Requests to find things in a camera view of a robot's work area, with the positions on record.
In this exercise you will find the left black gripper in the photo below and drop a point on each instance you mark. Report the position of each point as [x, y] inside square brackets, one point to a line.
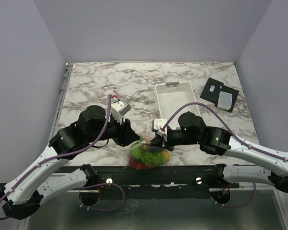
[126, 135]

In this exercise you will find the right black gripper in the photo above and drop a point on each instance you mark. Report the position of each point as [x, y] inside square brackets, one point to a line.
[157, 141]

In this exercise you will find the red watermelon slice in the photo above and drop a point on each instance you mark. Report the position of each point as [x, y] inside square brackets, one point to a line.
[145, 138]

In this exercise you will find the yellow bell pepper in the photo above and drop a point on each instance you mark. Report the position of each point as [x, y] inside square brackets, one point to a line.
[166, 156]

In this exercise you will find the green grapes bunch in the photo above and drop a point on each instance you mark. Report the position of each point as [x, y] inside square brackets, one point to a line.
[152, 159]

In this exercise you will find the green round guava fruit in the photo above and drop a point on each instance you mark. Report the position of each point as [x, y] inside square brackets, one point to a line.
[137, 153]

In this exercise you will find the clear dotted zip bag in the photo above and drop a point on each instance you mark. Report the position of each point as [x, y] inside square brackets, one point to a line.
[142, 144]

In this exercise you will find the white perforated plastic basket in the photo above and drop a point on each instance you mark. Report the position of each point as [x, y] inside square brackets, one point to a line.
[172, 96]

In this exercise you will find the purple eggplant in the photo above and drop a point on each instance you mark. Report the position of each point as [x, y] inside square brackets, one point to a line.
[153, 149]

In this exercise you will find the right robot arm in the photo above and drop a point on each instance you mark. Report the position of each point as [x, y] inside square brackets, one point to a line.
[267, 166]

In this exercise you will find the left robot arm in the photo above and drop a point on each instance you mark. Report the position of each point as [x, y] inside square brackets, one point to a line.
[25, 194]

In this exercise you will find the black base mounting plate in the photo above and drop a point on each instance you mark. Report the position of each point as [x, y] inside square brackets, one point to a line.
[165, 182]

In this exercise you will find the black square mat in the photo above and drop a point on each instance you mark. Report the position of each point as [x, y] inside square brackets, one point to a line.
[212, 89]

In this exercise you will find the grey rectangular pad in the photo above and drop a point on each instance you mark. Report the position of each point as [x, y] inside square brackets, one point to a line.
[225, 100]

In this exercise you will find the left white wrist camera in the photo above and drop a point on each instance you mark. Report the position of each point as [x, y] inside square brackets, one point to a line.
[119, 108]

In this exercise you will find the aluminium side rail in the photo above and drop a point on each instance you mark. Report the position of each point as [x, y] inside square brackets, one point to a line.
[63, 90]

